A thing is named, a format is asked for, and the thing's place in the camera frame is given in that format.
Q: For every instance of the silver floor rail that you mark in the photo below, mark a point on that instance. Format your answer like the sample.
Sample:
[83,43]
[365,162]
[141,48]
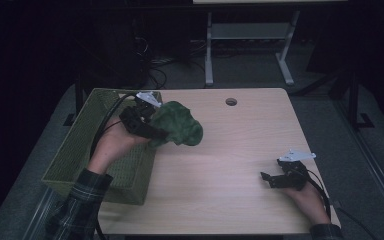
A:
[38,215]
[376,166]

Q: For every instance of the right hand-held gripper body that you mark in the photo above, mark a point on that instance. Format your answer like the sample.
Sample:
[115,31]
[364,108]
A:
[295,178]

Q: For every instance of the black metal stand leg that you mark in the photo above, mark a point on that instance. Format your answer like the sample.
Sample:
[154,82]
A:
[79,100]
[354,100]

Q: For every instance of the green knitted garment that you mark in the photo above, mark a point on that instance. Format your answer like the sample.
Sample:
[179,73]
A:
[180,125]

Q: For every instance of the person's right hand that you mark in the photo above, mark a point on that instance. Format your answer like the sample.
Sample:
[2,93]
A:
[310,203]

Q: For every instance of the green woven basket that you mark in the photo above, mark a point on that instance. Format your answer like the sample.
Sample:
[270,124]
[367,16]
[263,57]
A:
[76,146]

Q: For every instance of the person's left hand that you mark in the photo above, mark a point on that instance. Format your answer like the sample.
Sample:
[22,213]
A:
[113,146]

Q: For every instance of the grey metal stand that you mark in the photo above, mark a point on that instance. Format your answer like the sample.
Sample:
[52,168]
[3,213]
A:
[246,30]

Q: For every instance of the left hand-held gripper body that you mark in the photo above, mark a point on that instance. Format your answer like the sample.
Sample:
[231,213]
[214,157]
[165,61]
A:
[135,120]

